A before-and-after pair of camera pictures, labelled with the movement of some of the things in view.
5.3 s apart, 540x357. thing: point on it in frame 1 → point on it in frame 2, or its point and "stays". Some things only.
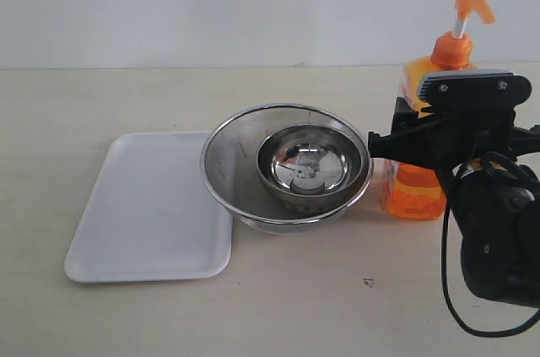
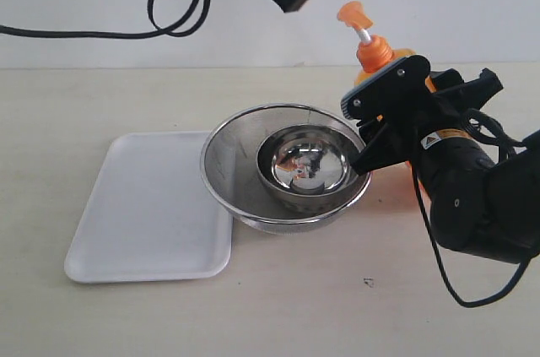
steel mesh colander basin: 286,169 stays
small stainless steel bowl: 310,166 stays
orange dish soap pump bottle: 418,192 → 377,52
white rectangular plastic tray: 151,216 stays
